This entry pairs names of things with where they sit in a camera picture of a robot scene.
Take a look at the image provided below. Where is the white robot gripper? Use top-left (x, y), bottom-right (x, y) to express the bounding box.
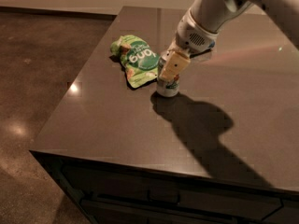
top-left (159, 9), bottom-right (218, 82)

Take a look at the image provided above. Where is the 7up soda can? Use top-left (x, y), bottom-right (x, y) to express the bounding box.
top-left (157, 53), bottom-right (179, 98)

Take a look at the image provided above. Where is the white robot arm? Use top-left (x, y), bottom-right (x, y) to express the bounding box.
top-left (159, 0), bottom-right (299, 81)

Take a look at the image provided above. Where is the green rice chip bag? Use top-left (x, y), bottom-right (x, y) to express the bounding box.
top-left (110, 35), bottom-right (160, 89)

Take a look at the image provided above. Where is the blue energy drink can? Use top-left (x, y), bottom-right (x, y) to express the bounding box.
top-left (190, 39), bottom-right (218, 57)

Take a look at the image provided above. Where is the dark cabinet with drawers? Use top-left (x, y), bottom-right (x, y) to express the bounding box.
top-left (31, 150), bottom-right (299, 224)

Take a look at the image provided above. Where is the black drawer handle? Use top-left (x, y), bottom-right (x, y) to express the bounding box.
top-left (147, 189), bottom-right (180, 205)

